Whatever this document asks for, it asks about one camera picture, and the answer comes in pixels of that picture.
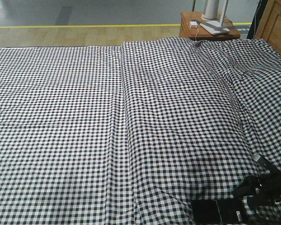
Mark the black white checkered bedsheet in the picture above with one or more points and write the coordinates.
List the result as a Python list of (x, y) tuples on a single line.
[(63, 148)]

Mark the checkered duvet cover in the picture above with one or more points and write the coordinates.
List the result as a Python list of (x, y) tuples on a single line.
[(197, 112)]

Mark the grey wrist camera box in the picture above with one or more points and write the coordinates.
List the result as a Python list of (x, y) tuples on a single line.
[(262, 161)]

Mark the black smartphone with sticker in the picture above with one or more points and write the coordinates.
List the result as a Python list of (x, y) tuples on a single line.
[(218, 212)]

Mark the wooden bedside table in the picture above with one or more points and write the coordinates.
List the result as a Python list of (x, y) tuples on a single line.
[(200, 33)]

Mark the wooden headboard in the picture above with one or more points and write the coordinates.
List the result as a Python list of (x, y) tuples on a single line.
[(270, 25)]

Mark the white charger adapter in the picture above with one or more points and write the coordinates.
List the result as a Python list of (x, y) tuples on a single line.
[(194, 24)]

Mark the white cylindrical appliance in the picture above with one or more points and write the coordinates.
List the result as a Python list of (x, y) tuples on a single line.
[(210, 10)]

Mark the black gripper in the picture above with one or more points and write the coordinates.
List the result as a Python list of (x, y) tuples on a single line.
[(262, 191)]

